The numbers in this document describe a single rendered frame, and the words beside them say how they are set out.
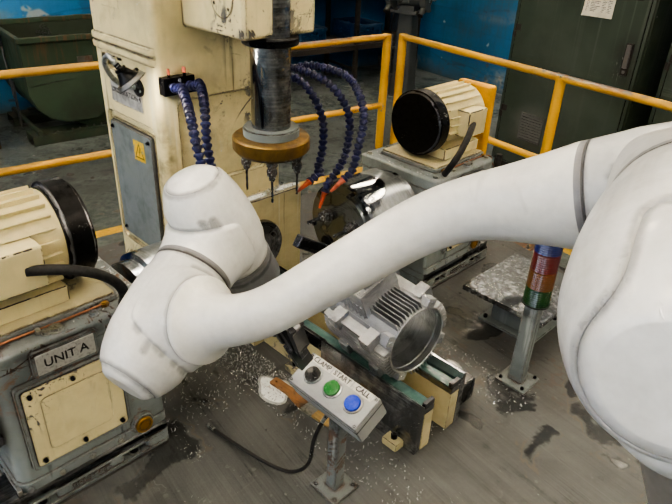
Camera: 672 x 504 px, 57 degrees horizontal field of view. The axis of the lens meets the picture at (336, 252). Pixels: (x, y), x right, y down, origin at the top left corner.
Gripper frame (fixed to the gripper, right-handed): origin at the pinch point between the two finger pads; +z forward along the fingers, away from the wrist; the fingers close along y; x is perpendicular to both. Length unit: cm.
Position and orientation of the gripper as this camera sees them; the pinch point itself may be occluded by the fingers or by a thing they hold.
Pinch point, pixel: (298, 352)
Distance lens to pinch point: 106.8
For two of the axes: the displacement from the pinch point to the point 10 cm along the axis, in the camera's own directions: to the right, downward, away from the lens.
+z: 2.8, 6.3, 7.2
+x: -6.6, 6.8, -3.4
